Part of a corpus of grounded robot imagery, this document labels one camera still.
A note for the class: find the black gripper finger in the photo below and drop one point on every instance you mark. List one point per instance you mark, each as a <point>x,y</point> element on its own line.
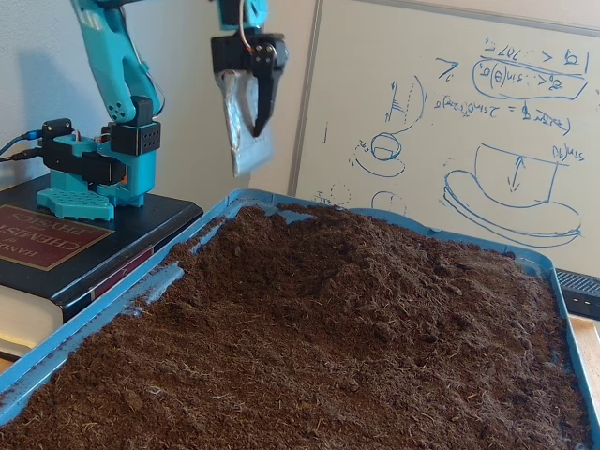
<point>266,98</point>

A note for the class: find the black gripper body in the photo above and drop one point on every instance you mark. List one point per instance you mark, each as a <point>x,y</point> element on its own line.
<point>232,52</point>

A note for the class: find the foil wrapped gripper finger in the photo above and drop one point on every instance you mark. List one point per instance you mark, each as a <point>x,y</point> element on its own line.
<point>241,136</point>

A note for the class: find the brown soil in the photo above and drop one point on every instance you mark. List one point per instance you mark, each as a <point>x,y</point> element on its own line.
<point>328,328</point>

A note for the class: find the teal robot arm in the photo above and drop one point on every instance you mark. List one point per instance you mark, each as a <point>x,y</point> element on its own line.
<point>112,70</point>

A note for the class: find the blue plastic tray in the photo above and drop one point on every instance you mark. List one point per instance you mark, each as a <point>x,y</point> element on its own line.
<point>117,300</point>

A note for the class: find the whiteboard with blue drawings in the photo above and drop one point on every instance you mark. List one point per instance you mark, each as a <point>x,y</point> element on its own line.
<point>469,140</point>

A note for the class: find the black chemistry physics handbook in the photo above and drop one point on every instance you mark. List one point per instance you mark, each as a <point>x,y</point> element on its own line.
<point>28,244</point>

